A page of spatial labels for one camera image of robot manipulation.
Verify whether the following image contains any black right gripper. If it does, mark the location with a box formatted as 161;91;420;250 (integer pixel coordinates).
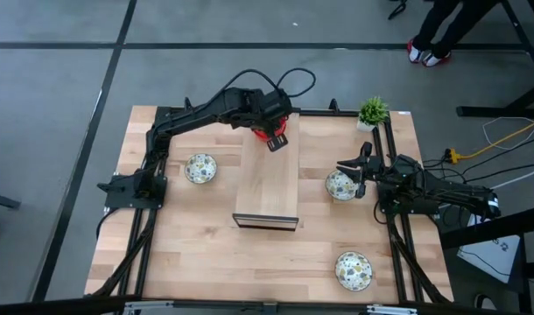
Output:
336;141;389;199

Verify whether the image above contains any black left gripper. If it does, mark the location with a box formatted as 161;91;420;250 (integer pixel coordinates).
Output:
245;88;293;153

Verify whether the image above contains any terrazzo-patterned mini bowl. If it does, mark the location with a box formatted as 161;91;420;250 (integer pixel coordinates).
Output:
325;169;361;202
184;152;218;186
334;250;374;292

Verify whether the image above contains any red mini bowl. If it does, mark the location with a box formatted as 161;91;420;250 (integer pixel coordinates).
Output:
253;115;289;144

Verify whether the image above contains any small green potted plant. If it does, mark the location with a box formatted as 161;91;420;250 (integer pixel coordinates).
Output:
356;96;390;133

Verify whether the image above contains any black desk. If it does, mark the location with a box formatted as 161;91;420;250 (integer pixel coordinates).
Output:
439;204;534;315

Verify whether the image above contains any white box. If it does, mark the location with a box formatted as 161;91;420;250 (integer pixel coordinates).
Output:
457;213;523;284

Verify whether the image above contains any black stand foot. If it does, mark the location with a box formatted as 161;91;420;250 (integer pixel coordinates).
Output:
387;0;409;21

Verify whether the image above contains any person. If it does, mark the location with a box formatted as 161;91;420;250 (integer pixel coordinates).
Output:
406;0;501;68

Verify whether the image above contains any black chair foot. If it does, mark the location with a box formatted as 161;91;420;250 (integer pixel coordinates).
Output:
0;190;22;211

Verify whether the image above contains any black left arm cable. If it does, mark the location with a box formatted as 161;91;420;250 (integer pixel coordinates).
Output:
212;67;317;116

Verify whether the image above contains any black aluminium table frame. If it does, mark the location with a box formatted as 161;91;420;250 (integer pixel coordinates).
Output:
91;104;454;307

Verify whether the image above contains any silver beam bracket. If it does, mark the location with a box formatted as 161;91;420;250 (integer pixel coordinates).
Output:
123;299;164;315
366;304;419;315

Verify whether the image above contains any black desk leg frame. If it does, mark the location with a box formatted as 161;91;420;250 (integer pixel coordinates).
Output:
456;0;534;119

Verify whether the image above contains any yellow power cable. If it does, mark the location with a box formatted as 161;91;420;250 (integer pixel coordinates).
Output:
444;120;534;165

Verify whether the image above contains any black floor cable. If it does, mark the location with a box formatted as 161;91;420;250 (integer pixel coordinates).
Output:
466;161;534;185

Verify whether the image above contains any thick white cable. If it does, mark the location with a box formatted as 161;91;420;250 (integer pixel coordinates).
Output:
489;164;534;193

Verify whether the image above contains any thin white cable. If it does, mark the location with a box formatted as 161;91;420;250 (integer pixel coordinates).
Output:
481;115;534;151

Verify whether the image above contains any black overhead frame beam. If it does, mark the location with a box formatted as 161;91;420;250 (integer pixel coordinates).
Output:
0;293;534;315

